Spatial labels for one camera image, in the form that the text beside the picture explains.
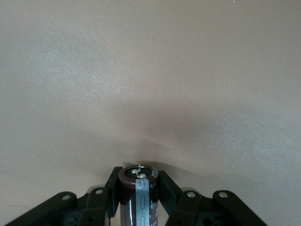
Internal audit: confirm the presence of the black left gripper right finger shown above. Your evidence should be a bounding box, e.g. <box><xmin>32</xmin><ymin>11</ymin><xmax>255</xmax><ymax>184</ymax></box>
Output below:
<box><xmin>157</xmin><ymin>169</ymin><xmax>269</xmax><ymax>226</ymax></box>

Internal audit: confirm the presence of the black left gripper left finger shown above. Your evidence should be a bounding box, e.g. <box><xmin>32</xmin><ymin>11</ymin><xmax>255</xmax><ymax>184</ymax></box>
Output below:
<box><xmin>0</xmin><ymin>166</ymin><xmax>124</xmax><ymax>226</ymax></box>

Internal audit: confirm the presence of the dark cylindrical capacitor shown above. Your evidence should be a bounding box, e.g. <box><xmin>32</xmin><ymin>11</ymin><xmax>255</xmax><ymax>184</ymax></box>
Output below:
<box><xmin>118</xmin><ymin>164</ymin><xmax>160</xmax><ymax>226</ymax></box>

